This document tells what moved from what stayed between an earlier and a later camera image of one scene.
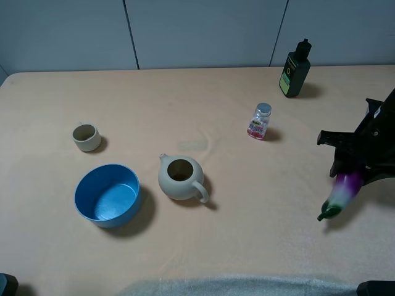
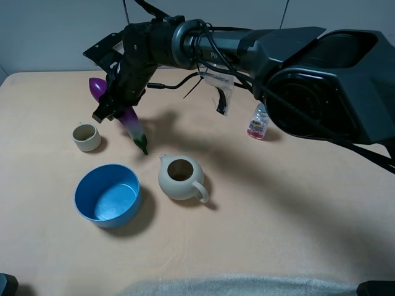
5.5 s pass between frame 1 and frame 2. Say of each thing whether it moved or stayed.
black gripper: moved
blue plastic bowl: stayed
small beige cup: stayed
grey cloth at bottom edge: stayed
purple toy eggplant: moved
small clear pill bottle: stayed
